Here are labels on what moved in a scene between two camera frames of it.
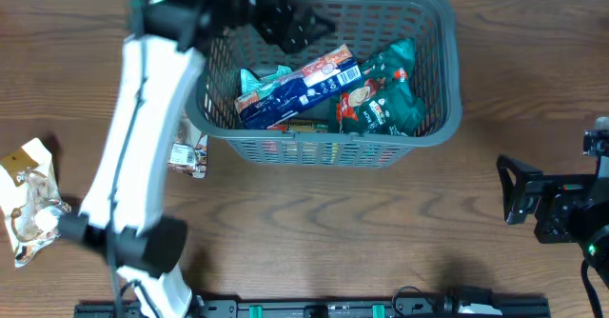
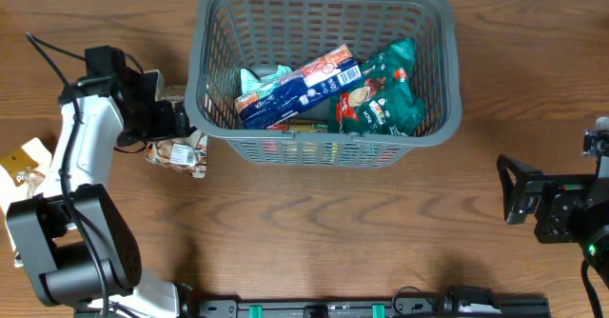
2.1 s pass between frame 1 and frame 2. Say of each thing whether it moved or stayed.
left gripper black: moved
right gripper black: stayed
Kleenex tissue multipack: stayed
